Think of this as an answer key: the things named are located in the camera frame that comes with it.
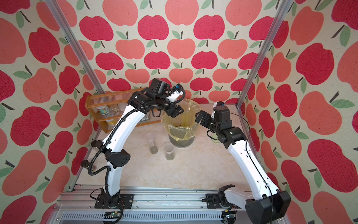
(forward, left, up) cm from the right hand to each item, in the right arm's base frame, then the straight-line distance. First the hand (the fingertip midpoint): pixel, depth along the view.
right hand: (203, 119), depth 74 cm
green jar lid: (-14, -4, +5) cm, 15 cm away
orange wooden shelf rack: (+9, +53, 0) cm, 53 cm away
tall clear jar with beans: (-8, +29, -11) cm, 33 cm away
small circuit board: (-45, +44, -29) cm, 69 cm away
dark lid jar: (-24, +65, -18) cm, 72 cm away
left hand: (+2, +13, +6) cm, 14 cm away
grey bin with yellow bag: (-6, +12, -3) cm, 13 cm away
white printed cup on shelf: (+9, +65, -8) cm, 66 cm away
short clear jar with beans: (-6, +19, -28) cm, 35 cm away
